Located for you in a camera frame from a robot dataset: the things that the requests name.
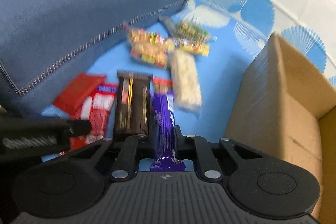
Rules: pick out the purple chocolate bar wrapper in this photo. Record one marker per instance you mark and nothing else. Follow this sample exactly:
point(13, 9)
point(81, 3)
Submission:
point(165, 159)

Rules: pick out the dark brown snack bar pack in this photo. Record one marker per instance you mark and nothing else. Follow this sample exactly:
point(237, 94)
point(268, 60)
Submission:
point(132, 107)

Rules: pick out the blue white patterned sofa cover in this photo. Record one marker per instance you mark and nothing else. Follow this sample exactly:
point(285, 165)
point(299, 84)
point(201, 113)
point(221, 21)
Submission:
point(242, 29)

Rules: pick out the round puffed grain cake pack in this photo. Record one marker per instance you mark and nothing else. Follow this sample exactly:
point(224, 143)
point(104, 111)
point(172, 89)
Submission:
point(189, 30)

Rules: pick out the brown cardboard box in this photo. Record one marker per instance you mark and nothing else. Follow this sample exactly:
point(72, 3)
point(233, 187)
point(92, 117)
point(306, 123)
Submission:
point(286, 108)

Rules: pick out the peanut snack bag red label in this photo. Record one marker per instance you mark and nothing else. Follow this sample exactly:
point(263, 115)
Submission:
point(150, 47)

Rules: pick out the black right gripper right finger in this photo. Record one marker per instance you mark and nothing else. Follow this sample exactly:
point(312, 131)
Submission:
point(223, 159)

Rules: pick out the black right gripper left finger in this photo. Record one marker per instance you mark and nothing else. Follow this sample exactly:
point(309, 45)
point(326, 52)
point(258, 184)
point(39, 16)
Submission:
point(104, 158)

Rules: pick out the clear pale rice cracker pack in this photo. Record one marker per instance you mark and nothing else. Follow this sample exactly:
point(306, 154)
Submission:
point(185, 81)

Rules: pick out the orange red small snack pack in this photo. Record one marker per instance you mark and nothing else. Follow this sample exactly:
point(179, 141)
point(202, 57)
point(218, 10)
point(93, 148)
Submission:
point(162, 86)

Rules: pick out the blue fabric sofa cushion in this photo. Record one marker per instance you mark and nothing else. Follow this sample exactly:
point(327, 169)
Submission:
point(45, 44)

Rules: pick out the yellow strip snack pack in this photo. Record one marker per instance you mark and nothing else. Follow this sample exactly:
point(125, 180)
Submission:
point(194, 47)

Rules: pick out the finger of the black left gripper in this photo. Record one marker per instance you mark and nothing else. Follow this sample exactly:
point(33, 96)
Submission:
point(21, 137)

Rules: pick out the red white snack packet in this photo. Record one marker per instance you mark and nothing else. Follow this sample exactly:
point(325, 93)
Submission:
point(88, 97)

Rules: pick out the grey silver stick packet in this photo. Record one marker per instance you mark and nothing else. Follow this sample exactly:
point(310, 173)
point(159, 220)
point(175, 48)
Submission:
point(169, 25)

